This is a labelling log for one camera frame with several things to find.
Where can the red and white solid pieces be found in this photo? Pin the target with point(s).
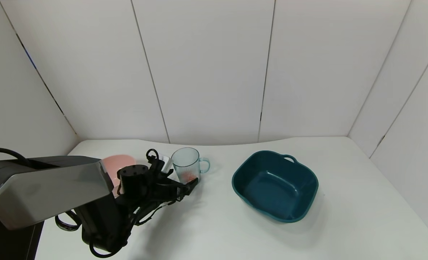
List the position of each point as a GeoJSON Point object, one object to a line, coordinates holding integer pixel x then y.
{"type": "Point", "coordinates": [189, 177]}

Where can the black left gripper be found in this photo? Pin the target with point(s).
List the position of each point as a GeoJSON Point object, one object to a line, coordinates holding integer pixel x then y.
{"type": "Point", "coordinates": [181, 189]}

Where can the dark teal plastic basin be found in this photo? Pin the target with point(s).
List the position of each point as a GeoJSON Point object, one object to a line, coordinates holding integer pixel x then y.
{"type": "Point", "coordinates": [275, 186]}

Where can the pink plastic bowl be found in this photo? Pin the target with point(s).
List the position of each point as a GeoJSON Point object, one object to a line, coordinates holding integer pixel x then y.
{"type": "Point", "coordinates": [114, 164]}

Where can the grey and black left arm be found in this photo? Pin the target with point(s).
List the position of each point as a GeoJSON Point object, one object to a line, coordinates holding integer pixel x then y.
{"type": "Point", "coordinates": [48, 187]}

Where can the translucent blue ribbed cup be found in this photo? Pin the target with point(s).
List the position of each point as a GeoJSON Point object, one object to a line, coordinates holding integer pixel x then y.
{"type": "Point", "coordinates": [187, 160]}

